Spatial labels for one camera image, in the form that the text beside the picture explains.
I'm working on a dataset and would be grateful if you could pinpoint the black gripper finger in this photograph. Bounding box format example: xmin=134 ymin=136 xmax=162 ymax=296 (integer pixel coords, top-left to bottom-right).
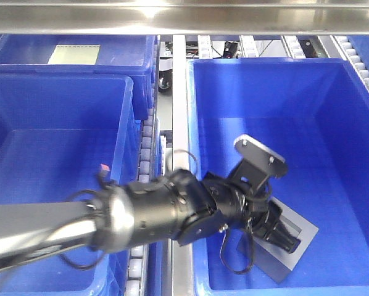
xmin=269 ymin=224 xmax=301 ymax=253

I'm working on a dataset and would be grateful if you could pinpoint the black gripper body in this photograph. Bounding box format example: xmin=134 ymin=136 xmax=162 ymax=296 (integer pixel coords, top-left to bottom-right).
xmin=217 ymin=184 xmax=283 ymax=244

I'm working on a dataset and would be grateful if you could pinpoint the gray square base block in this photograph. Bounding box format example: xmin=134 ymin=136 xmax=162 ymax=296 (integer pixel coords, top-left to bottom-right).
xmin=237 ymin=197 xmax=318 ymax=284

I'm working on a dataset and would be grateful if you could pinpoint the gray robot arm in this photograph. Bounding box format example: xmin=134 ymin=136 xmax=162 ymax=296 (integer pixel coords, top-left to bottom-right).
xmin=0 ymin=170 xmax=300 ymax=272

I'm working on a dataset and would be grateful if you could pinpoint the empty blue plastic bin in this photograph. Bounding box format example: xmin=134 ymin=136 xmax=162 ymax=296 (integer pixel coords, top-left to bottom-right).
xmin=188 ymin=58 xmax=369 ymax=295

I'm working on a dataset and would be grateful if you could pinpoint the blue bin with paper label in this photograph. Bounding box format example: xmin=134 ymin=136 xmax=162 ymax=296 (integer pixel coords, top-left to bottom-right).
xmin=0 ymin=35 xmax=158 ymax=120

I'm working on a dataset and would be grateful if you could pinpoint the blue bin with red contents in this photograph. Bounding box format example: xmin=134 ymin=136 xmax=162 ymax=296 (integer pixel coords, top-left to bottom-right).
xmin=0 ymin=73 xmax=141 ymax=295

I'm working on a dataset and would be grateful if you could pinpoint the roller conveyor track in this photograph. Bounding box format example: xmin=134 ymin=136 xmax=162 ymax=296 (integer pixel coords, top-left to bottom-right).
xmin=124 ymin=36 xmax=162 ymax=296

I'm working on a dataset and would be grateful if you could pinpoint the white paper label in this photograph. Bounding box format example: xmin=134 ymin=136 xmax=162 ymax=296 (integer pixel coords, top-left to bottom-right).
xmin=48 ymin=44 xmax=100 ymax=65

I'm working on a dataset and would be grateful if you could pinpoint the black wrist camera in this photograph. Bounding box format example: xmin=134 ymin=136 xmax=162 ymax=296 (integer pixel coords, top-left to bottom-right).
xmin=228 ymin=134 xmax=288 ymax=197

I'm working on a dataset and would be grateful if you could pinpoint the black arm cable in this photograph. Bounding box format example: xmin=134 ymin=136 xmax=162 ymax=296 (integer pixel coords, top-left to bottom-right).
xmin=59 ymin=149 xmax=273 ymax=275

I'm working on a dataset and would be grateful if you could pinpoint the stainless steel rack frame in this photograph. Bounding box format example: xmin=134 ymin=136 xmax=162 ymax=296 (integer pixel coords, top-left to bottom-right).
xmin=0 ymin=0 xmax=369 ymax=296

